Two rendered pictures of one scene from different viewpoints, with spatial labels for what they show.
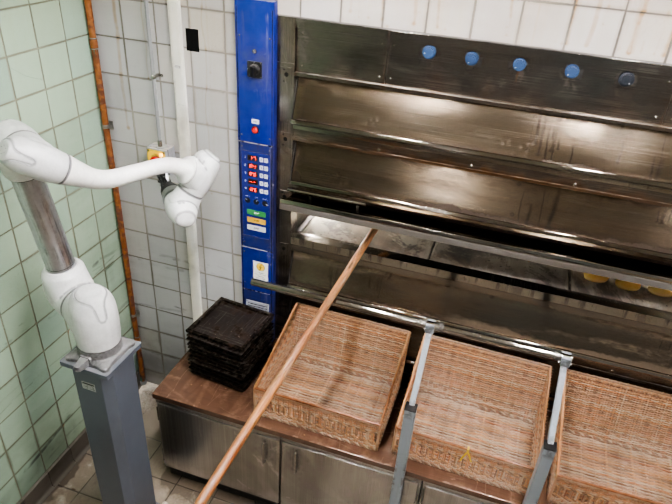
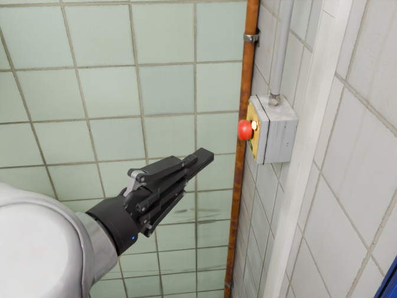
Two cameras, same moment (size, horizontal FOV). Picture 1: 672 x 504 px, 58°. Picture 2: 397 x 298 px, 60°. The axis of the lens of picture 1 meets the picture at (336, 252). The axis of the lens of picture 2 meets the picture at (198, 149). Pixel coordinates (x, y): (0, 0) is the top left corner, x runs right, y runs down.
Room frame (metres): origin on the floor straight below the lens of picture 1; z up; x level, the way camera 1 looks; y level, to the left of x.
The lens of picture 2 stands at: (2.09, 0.32, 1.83)
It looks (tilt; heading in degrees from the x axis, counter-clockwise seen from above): 36 degrees down; 68
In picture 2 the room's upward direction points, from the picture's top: straight up
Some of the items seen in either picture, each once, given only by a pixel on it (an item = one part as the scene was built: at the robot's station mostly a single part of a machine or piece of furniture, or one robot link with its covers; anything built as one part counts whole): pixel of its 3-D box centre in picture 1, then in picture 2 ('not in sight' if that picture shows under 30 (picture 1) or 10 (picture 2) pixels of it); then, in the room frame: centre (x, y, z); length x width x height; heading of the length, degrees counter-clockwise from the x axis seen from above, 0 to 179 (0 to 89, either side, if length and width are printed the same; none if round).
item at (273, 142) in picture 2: (161, 157); (269, 128); (2.43, 0.79, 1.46); 0.10 x 0.07 x 0.10; 74
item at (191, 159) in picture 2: not in sight; (184, 160); (2.23, 0.73, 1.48); 0.05 x 0.01 x 0.03; 29
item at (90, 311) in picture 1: (93, 314); not in sight; (1.68, 0.85, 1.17); 0.18 x 0.16 x 0.22; 45
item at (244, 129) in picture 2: not in sight; (246, 129); (2.39, 0.81, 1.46); 0.04 x 0.04 x 0.04; 74
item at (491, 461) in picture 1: (473, 408); not in sight; (1.79, -0.61, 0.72); 0.56 x 0.49 x 0.28; 73
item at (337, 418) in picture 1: (333, 371); not in sight; (1.96, -0.03, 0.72); 0.56 x 0.49 x 0.28; 73
